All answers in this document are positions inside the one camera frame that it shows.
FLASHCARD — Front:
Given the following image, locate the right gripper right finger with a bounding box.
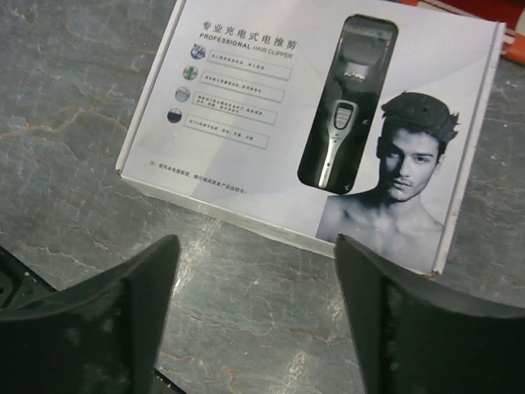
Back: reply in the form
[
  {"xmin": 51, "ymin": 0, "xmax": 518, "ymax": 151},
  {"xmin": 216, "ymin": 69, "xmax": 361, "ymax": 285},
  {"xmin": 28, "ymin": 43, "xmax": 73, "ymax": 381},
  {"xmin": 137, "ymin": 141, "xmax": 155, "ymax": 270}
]
[{"xmin": 335, "ymin": 235, "xmax": 524, "ymax": 393}]

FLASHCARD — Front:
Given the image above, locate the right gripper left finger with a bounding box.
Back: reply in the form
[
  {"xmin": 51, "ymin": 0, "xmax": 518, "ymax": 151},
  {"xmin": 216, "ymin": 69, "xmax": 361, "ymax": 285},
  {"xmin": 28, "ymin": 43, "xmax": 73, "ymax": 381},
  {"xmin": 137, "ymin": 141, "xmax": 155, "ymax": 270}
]
[{"xmin": 1, "ymin": 235, "xmax": 180, "ymax": 393}]

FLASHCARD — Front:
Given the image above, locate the white hair clipper kit box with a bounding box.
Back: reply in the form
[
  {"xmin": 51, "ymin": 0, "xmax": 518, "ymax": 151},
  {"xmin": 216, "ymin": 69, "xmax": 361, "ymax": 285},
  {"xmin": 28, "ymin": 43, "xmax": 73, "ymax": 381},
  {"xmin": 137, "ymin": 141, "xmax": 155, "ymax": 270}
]
[{"xmin": 116, "ymin": 1, "xmax": 506, "ymax": 275}]

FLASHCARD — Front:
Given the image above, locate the silver black hair clipper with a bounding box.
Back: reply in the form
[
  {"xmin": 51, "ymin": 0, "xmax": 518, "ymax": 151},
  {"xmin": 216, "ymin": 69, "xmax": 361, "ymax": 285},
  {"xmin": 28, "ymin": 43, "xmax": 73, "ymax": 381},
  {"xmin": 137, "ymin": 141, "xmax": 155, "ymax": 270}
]
[{"xmin": 318, "ymin": 15, "xmax": 398, "ymax": 195}]

